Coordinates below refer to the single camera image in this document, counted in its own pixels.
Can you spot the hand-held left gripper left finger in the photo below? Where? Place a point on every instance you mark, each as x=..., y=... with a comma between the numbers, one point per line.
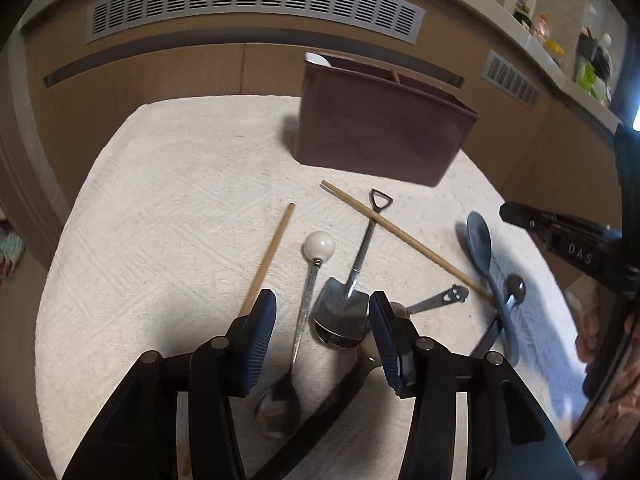
x=260, y=340

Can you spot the person's right hand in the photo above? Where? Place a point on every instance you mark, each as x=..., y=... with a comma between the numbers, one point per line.
x=584, y=330

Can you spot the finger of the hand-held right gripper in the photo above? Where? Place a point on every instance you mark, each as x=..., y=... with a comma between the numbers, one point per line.
x=565, y=240

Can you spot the green white package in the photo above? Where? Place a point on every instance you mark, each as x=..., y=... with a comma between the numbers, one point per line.
x=590, y=77

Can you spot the maroon utensil holder box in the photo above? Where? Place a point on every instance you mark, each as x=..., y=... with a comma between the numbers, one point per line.
x=380, y=130

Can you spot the person's right forearm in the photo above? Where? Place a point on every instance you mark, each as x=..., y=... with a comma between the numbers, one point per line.
x=617, y=420

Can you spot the yellow lid jar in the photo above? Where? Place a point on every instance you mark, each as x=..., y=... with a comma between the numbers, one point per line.
x=556, y=52

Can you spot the short grey vent grille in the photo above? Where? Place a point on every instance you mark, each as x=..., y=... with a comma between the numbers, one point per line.
x=510, y=77

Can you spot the clear bottle with orange cap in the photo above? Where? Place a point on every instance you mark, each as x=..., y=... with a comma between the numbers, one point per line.
x=540, y=27

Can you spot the dark jar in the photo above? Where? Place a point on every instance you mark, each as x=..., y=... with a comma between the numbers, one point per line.
x=524, y=16

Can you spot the large steel spoon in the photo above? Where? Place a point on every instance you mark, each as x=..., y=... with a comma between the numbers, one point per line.
x=440, y=300

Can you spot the patterned cloth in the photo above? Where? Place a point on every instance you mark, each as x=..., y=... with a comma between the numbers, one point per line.
x=10, y=257

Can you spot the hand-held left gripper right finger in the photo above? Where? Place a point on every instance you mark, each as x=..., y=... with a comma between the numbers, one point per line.
x=385, y=340

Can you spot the long grey vent grille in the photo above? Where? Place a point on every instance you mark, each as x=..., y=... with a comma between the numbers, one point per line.
x=250, y=5

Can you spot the shovel shaped metal spoon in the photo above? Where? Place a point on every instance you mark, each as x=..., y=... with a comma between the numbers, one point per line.
x=340, y=305

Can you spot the blue grey spoon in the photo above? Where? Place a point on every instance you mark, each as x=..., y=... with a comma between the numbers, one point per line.
x=480, y=245

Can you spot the wooden chopstick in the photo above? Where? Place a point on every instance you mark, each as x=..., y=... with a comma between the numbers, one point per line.
x=425, y=250
x=272, y=250

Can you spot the white textured towel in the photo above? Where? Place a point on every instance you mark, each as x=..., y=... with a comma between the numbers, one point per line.
x=175, y=210

